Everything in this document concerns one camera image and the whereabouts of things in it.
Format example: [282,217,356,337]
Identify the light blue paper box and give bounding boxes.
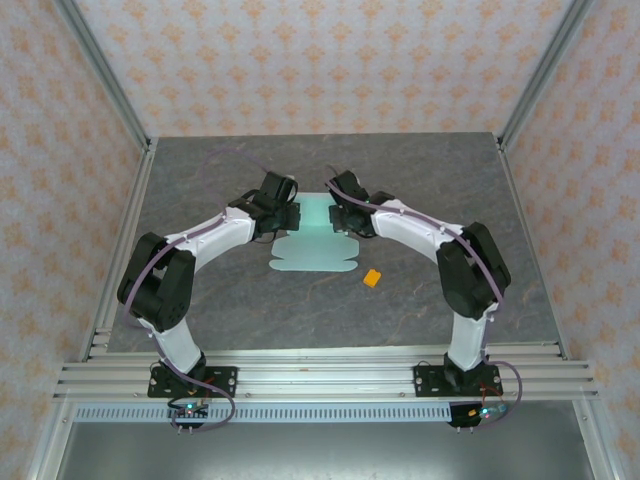
[268,192,361,275]

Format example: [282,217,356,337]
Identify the purple cable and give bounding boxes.
[323,164,526,431]
[122,148,272,434]

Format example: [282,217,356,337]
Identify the slotted grey cable duct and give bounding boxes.
[74,404,454,424]

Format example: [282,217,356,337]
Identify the black controller board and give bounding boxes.
[167,399,211,432]
[449,402,510,431]

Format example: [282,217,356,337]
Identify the long aluminium mounting rail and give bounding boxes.
[52,341,600,403]

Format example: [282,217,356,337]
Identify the aluminium frame leg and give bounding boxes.
[574,399,619,480]
[27,399,76,480]

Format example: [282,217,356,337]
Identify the aluminium frame post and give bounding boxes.
[498,0,599,150]
[52,0,153,151]

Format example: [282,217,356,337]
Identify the grey metal sheet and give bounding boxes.
[54,422,596,480]

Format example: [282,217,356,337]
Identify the aluminium side rail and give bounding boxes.
[79,137,160,361]
[497,134,572,361]

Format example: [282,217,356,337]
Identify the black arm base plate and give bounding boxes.
[413,363,501,400]
[146,366,239,400]

